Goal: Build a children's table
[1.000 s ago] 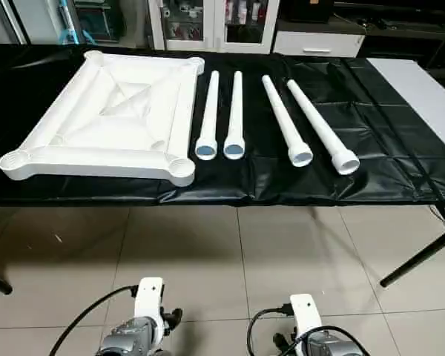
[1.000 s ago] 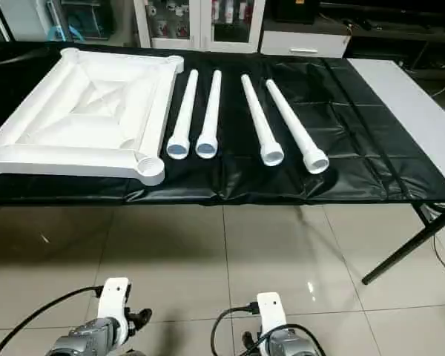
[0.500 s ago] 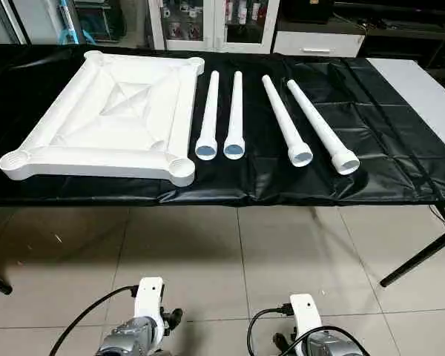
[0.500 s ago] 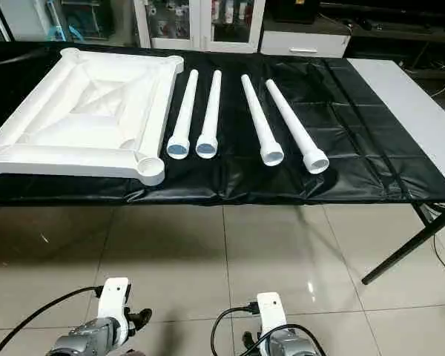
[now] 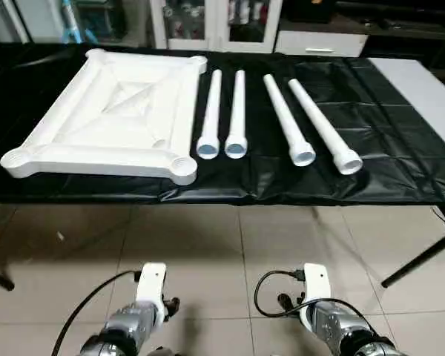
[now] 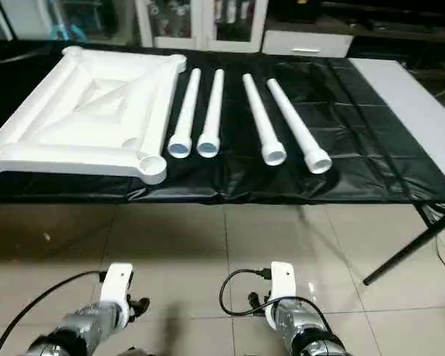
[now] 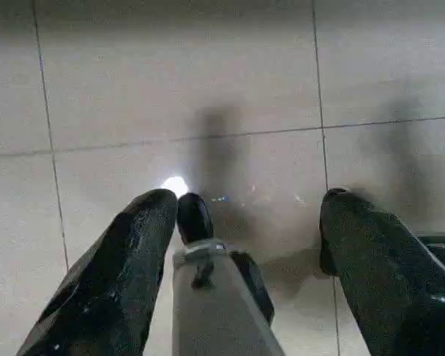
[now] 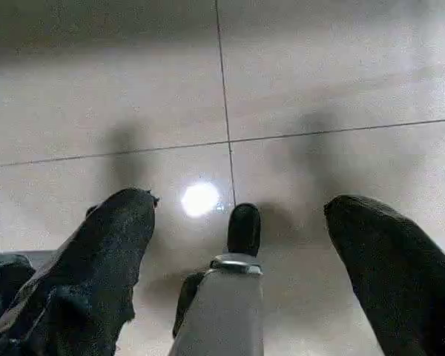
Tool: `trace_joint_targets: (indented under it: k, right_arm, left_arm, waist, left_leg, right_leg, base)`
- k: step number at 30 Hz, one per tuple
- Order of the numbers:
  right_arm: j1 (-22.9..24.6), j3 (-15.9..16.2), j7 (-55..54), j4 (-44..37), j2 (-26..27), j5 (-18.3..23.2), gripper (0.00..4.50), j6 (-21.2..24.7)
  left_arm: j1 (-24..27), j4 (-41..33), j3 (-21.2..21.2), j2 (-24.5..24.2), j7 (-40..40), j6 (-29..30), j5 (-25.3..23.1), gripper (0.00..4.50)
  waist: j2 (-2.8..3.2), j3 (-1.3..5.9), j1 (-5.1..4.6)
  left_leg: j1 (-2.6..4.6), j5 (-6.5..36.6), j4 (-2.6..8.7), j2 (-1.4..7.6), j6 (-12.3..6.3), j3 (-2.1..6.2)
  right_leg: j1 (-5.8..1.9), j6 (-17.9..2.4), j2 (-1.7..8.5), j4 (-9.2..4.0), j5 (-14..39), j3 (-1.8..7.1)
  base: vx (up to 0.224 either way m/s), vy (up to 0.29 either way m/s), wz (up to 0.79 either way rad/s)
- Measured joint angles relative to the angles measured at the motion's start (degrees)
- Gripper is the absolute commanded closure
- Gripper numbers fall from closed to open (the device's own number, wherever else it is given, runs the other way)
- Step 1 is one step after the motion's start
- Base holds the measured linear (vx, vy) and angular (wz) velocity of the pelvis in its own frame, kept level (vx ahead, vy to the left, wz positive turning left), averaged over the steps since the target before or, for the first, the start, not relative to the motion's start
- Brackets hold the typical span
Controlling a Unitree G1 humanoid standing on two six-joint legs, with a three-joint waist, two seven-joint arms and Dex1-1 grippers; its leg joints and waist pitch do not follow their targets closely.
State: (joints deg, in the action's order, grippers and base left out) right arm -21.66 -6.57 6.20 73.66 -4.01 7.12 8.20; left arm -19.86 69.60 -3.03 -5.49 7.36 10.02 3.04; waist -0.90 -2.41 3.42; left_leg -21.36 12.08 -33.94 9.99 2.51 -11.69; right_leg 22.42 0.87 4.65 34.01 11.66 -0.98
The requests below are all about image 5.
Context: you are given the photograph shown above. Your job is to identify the white plastic table leg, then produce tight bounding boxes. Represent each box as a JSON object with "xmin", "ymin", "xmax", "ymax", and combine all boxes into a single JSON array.
[
  {"xmin": 196, "ymin": 69, "xmax": 223, "ymax": 160},
  {"xmin": 224, "ymin": 70, "xmax": 248, "ymax": 159},
  {"xmin": 288, "ymin": 78, "xmax": 363, "ymax": 176},
  {"xmin": 263, "ymin": 73, "xmax": 317, "ymax": 167}
]

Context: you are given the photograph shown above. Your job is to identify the white plastic table top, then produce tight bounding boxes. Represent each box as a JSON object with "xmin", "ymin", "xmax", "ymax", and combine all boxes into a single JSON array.
[{"xmin": 0, "ymin": 48, "xmax": 208, "ymax": 186}]

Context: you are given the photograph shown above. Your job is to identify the black table mat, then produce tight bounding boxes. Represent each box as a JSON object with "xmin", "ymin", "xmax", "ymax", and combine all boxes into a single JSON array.
[{"xmin": 0, "ymin": 43, "xmax": 445, "ymax": 207}]

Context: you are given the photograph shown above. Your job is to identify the white drawer unit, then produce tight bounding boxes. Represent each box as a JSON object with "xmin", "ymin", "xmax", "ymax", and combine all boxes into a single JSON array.
[{"xmin": 274, "ymin": 21, "xmax": 370, "ymax": 59}]

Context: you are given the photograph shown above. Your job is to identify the white glass door cabinet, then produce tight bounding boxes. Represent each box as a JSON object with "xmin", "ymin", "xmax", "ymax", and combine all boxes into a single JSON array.
[{"xmin": 150, "ymin": 0, "xmax": 283, "ymax": 53}]

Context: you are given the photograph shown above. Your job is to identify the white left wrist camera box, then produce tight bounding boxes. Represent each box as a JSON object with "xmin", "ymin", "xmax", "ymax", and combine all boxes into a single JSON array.
[{"xmin": 136, "ymin": 263, "xmax": 168, "ymax": 327}]

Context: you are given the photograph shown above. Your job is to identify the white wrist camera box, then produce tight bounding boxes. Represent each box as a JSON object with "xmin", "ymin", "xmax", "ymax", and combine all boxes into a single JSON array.
[
  {"xmin": 136, "ymin": 263, "xmax": 168, "ymax": 327},
  {"xmin": 303, "ymin": 263, "xmax": 333, "ymax": 327}
]

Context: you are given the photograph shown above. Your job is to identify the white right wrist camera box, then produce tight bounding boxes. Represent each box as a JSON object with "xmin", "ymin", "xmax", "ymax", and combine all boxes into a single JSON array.
[{"xmin": 303, "ymin": 263, "xmax": 333, "ymax": 327}]

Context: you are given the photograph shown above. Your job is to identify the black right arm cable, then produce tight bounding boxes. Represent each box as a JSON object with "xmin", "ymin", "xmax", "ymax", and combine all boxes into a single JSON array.
[{"xmin": 253, "ymin": 268, "xmax": 372, "ymax": 334}]

